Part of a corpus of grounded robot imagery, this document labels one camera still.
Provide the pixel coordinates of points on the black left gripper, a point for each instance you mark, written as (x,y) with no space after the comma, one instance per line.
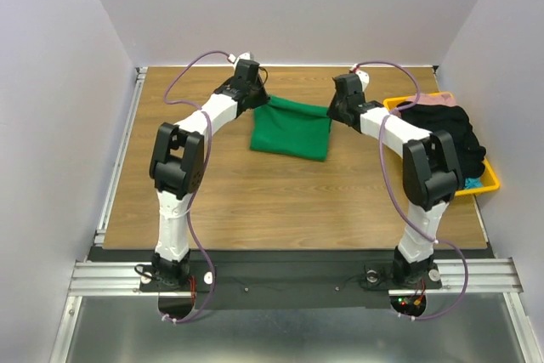
(263,98)

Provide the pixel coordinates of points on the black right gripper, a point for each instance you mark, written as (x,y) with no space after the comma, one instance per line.
(336,108)

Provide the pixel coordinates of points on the green t shirt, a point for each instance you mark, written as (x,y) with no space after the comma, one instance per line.
(290,128)

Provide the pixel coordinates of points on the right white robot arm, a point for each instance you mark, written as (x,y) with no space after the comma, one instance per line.
(431,173)

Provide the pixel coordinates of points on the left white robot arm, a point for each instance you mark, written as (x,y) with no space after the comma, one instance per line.
(179,160)

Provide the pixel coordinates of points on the pink t shirt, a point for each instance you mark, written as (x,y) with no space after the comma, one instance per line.
(444,99)

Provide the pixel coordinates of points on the black t shirt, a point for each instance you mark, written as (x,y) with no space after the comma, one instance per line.
(455,121)

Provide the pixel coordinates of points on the teal t shirt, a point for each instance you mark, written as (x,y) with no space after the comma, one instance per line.
(473,183)

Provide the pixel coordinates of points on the yellow plastic bin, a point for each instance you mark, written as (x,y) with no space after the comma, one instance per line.
(488,178)

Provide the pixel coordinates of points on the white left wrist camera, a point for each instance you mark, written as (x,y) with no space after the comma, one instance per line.
(244,56)

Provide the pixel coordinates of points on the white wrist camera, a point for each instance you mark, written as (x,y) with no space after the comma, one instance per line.
(244,56)
(362,75)

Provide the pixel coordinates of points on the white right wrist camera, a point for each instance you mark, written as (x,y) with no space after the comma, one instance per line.
(362,75)

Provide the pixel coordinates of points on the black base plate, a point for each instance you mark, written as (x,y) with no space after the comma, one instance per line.
(306,298)

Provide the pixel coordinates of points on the aluminium mounting rail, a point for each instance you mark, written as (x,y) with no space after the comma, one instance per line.
(480,275)

